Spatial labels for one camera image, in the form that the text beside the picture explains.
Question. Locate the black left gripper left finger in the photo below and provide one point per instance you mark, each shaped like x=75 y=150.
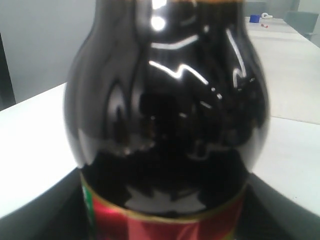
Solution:
x=57 y=214

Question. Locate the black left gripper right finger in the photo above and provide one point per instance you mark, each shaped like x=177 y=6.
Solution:
x=268 y=215

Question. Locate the soy sauce bottle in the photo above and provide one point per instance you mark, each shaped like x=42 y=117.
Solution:
x=166 y=111

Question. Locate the small red object far table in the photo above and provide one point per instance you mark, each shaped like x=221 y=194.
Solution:
x=264 y=25

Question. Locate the blue box on far table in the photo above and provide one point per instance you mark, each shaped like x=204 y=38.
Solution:
x=254 y=18

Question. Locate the grey chair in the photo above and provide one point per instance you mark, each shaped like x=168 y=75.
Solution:
x=306 y=24

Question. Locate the white object on far table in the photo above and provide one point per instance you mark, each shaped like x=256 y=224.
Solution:
x=266 y=16

